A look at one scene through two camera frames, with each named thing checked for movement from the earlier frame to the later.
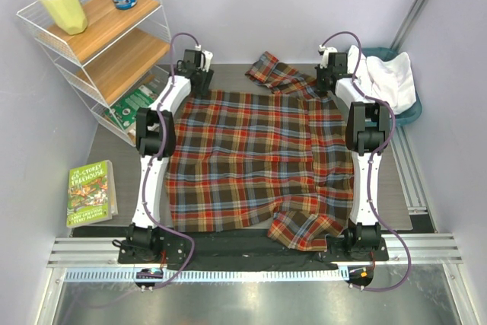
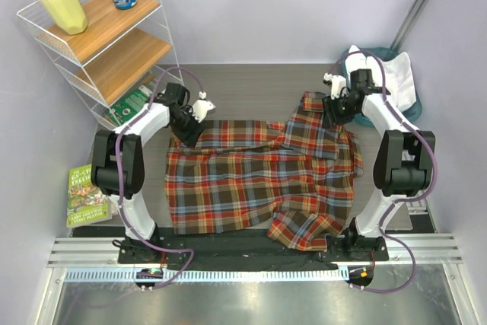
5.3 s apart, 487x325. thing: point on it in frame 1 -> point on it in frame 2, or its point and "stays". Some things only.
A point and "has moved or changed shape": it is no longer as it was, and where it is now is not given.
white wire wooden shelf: [109, 36] stays
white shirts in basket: [389, 81] stays
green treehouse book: [91, 194] stays
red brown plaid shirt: [241, 160] has moved or changed shape
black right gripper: [319, 87] -> [329, 117]
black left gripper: [201, 90] -> [191, 137]
